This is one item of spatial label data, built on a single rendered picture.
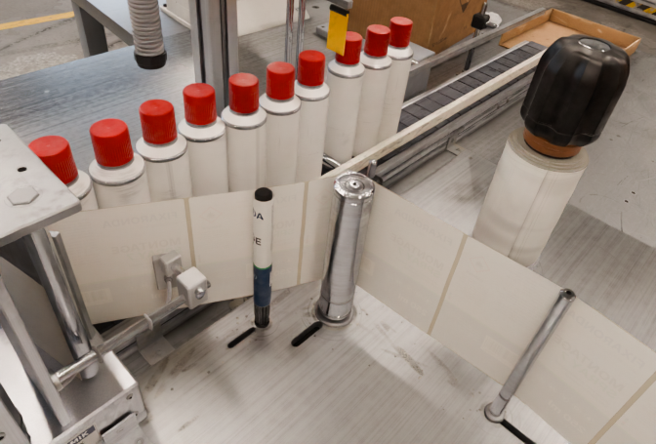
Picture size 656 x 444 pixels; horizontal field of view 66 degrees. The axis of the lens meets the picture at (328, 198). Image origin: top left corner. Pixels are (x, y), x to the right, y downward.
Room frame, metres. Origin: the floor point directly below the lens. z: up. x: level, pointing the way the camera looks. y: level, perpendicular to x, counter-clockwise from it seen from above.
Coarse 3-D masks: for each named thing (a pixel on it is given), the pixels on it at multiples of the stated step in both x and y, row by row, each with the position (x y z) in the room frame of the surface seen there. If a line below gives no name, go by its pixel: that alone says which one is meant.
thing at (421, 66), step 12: (540, 12) 1.22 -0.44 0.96; (504, 24) 1.11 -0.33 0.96; (516, 24) 1.14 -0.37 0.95; (480, 36) 1.03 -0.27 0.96; (492, 36) 1.05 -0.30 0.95; (456, 48) 0.95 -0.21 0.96; (468, 48) 0.98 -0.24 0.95; (432, 60) 0.89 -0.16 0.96; (444, 60) 0.92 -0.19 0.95; (420, 72) 0.86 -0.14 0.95
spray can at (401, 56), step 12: (396, 24) 0.71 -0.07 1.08; (408, 24) 0.71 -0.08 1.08; (396, 36) 0.71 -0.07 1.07; (408, 36) 0.72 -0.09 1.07; (396, 48) 0.71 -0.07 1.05; (408, 48) 0.72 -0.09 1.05; (396, 60) 0.70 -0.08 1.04; (408, 60) 0.71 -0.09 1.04; (396, 72) 0.70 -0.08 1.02; (408, 72) 0.72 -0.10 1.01; (396, 84) 0.70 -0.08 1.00; (396, 96) 0.70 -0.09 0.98; (384, 108) 0.70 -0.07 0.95; (396, 108) 0.71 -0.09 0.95; (384, 120) 0.70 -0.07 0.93; (396, 120) 0.71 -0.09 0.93; (384, 132) 0.70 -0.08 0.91
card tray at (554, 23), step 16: (544, 16) 1.52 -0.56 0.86; (560, 16) 1.53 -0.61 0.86; (576, 16) 1.51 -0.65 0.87; (512, 32) 1.37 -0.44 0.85; (528, 32) 1.43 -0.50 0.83; (544, 32) 1.45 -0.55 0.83; (560, 32) 1.46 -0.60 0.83; (576, 32) 1.48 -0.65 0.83; (592, 32) 1.47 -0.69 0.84; (608, 32) 1.44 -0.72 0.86; (624, 32) 1.42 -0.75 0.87; (624, 48) 1.40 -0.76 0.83
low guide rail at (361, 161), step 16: (528, 64) 1.03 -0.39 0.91; (496, 80) 0.93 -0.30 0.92; (464, 96) 0.85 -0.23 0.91; (480, 96) 0.88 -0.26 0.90; (448, 112) 0.80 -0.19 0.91; (416, 128) 0.72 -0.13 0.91; (384, 144) 0.66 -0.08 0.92; (400, 144) 0.69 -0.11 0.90; (352, 160) 0.61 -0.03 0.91; (368, 160) 0.63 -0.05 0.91
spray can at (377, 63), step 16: (368, 32) 0.68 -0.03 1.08; (384, 32) 0.67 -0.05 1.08; (368, 48) 0.67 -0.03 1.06; (384, 48) 0.67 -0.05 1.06; (368, 64) 0.66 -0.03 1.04; (384, 64) 0.67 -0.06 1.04; (368, 80) 0.66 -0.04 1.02; (384, 80) 0.67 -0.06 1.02; (368, 96) 0.66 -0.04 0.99; (384, 96) 0.67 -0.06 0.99; (368, 112) 0.66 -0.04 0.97; (368, 128) 0.66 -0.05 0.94; (368, 144) 0.66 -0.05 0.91
